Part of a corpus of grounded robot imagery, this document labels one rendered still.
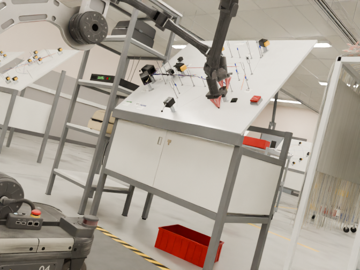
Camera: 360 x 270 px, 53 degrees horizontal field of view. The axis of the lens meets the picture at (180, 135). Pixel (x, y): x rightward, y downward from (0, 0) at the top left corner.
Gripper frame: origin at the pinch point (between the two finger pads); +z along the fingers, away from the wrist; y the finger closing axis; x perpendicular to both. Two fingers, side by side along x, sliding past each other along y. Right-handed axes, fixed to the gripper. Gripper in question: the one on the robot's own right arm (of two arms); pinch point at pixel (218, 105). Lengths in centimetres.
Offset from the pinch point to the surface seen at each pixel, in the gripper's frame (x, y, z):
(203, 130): 16.3, 5.3, 8.1
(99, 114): -15, 118, 8
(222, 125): 13.0, -6.5, 6.7
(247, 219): 29, -14, 65
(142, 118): 2, 60, 5
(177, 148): 17.3, 27.9, 20.1
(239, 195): 31, -15, 44
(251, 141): -213, 82, 161
